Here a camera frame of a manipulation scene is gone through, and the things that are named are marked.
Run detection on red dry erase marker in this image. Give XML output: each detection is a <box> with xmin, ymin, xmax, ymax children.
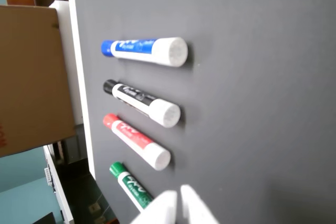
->
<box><xmin>102</xmin><ymin>113</ymin><xmax>172</xmax><ymax>171</ymax></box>

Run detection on black dry erase marker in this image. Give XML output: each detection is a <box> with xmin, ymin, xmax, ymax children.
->
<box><xmin>102</xmin><ymin>79</ymin><xmax>182</xmax><ymax>129</ymax></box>

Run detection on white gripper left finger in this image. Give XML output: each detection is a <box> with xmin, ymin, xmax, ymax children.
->
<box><xmin>130</xmin><ymin>189</ymin><xmax>179</xmax><ymax>224</ymax></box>

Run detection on white foam block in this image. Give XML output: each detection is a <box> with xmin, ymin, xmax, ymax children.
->
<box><xmin>48</xmin><ymin>0</ymin><xmax>84</xmax><ymax>125</ymax></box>

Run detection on green dry erase marker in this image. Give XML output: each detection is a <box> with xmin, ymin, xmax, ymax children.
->
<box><xmin>109</xmin><ymin>161</ymin><xmax>154</xmax><ymax>213</ymax></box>

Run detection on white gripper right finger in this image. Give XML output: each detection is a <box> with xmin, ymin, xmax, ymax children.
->
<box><xmin>180</xmin><ymin>184</ymin><xmax>220</xmax><ymax>224</ymax></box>

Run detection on gray rubber mat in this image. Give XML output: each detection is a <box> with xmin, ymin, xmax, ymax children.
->
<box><xmin>72</xmin><ymin>0</ymin><xmax>336</xmax><ymax>224</ymax></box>

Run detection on blue dry erase marker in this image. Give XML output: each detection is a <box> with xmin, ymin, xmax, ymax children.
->
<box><xmin>101</xmin><ymin>37</ymin><xmax>189</xmax><ymax>68</ymax></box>

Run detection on brown cardboard box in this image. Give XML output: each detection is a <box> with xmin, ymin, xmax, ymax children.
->
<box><xmin>0</xmin><ymin>5</ymin><xmax>77</xmax><ymax>158</ymax></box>

